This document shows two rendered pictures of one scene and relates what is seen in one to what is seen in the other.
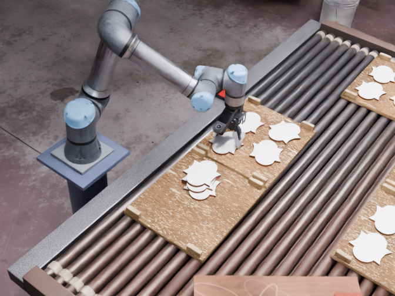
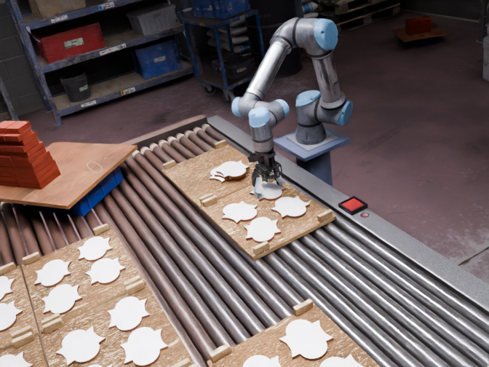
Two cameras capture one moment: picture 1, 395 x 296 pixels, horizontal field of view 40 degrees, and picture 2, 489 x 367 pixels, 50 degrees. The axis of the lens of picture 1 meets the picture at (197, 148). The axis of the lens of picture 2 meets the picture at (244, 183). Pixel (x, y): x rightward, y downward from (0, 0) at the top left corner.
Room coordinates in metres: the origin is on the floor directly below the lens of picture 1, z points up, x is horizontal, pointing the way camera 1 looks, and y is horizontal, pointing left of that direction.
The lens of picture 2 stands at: (2.49, -1.66, 2.02)
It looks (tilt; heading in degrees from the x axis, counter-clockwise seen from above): 30 degrees down; 122
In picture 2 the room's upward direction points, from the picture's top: 11 degrees counter-clockwise
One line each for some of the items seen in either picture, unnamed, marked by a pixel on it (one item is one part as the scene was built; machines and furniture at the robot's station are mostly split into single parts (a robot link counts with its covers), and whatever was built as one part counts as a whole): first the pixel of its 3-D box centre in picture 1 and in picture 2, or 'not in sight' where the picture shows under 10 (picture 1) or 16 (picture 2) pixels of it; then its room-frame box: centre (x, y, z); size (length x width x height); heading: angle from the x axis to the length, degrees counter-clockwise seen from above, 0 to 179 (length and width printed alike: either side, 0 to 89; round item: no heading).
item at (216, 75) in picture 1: (208, 79); (271, 112); (1.66, -0.03, 1.24); 0.11 x 0.11 x 0.08; 81
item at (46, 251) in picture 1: (204, 121); (323, 196); (1.83, -0.03, 0.89); 2.08 x 0.09 x 0.06; 145
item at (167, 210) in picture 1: (196, 201); (215, 173); (1.33, -0.01, 0.93); 0.41 x 0.35 x 0.02; 146
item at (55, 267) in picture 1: (218, 125); (308, 199); (1.79, -0.08, 0.90); 1.95 x 0.05 x 0.05; 145
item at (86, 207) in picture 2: not in sight; (74, 185); (0.77, -0.28, 0.97); 0.31 x 0.31 x 0.10; 3
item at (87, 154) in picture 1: (82, 143); (310, 128); (1.60, 0.47, 0.93); 0.15 x 0.15 x 0.10
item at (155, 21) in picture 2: not in sight; (152, 19); (-1.41, 3.36, 0.76); 0.50 x 0.36 x 0.24; 61
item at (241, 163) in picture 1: (255, 140); (265, 212); (1.68, -0.24, 0.93); 0.41 x 0.35 x 0.02; 146
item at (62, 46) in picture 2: not in sight; (69, 40); (-2.00, 2.57, 0.78); 0.66 x 0.45 x 0.28; 55
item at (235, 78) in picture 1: (235, 80); (260, 124); (1.66, -0.13, 1.24); 0.09 x 0.08 x 0.11; 81
